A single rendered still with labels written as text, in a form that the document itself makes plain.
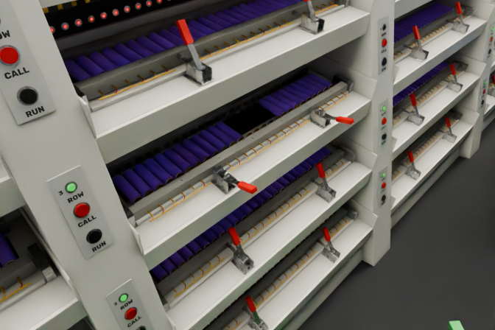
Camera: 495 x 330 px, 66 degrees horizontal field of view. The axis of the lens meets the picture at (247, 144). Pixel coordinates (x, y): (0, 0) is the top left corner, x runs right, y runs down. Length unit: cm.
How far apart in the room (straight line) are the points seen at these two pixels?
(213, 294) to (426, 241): 78
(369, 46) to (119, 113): 56
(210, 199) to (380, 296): 67
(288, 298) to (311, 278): 8
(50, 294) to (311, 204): 55
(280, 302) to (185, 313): 29
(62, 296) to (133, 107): 26
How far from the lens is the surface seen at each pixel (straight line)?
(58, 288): 60
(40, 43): 46
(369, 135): 98
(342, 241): 109
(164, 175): 66
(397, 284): 121
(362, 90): 93
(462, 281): 125
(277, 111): 81
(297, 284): 99
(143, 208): 62
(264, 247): 81
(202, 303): 75
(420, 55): 115
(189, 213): 63
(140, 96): 55
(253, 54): 65
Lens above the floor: 91
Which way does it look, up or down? 28 degrees down
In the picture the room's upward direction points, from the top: 11 degrees counter-clockwise
